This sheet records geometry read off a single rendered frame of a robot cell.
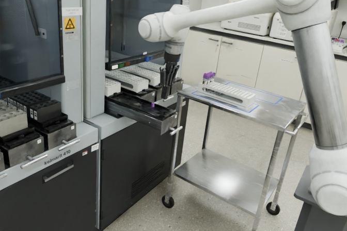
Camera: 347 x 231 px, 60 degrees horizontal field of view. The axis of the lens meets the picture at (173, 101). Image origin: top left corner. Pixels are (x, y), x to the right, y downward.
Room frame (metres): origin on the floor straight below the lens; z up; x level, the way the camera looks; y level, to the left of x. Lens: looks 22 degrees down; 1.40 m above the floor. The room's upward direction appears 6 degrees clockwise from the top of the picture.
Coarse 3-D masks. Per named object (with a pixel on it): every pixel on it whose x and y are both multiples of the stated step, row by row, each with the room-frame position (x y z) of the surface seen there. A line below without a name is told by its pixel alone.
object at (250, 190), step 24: (192, 96) 1.53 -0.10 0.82; (264, 96) 1.66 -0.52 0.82; (264, 120) 1.32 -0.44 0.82; (288, 120) 1.35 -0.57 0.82; (192, 168) 1.65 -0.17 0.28; (216, 168) 1.68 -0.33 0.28; (240, 168) 1.71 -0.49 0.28; (168, 192) 1.57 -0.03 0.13; (216, 192) 1.43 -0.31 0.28; (240, 192) 1.46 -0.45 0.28; (264, 192) 1.26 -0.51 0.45
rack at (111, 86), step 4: (108, 80) 1.50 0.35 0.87; (112, 80) 1.51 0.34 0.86; (108, 84) 1.45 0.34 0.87; (112, 84) 1.46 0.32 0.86; (116, 84) 1.46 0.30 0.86; (120, 84) 1.48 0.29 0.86; (108, 88) 1.41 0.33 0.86; (112, 88) 1.43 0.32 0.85; (116, 88) 1.46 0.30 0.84; (120, 88) 1.49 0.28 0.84; (108, 92) 1.41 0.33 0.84; (112, 92) 1.43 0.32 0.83
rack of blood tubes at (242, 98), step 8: (200, 88) 1.57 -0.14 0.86; (208, 88) 1.54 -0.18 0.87; (216, 88) 1.54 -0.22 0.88; (224, 88) 1.54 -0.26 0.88; (232, 88) 1.57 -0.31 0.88; (208, 96) 1.54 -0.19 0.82; (216, 96) 1.51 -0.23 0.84; (224, 96) 1.57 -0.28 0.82; (232, 96) 1.57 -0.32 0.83; (240, 96) 1.44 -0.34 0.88; (248, 96) 1.46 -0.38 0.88; (232, 104) 1.46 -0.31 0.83; (240, 104) 1.44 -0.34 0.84; (248, 104) 1.43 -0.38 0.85
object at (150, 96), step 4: (148, 88) 1.59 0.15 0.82; (128, 92) 1.52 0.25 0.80; (132, 92) 1.51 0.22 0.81; (140, 92) 1.51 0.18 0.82; (144, 92) 1.51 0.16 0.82; (148, 92) 1.54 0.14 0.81; (152, 92) 1.56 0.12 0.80; (140, 96) 1.48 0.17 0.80; (144, 96) 1.50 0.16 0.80; (148, 96) 1.53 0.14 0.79; (152, 96) 1.56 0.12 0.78; (148, 100) 1.53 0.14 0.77; (152, 100) 1.56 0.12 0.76
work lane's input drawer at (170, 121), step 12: (108, 96) 1.40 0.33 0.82; (120, 96) 1.45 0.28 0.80; (132, 96) 1.45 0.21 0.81; (108, 108) 1.37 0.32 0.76; (120, 108) 1.33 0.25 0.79; (132, 108) 1.31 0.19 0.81; (144, 108) 1.34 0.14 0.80; (156, 108) 1.35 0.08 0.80; (168, 108) 1.34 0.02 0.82; (144, 120) 1.26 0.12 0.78; (156, 120) 1.22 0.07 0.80; (168, 120) 1.25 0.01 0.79
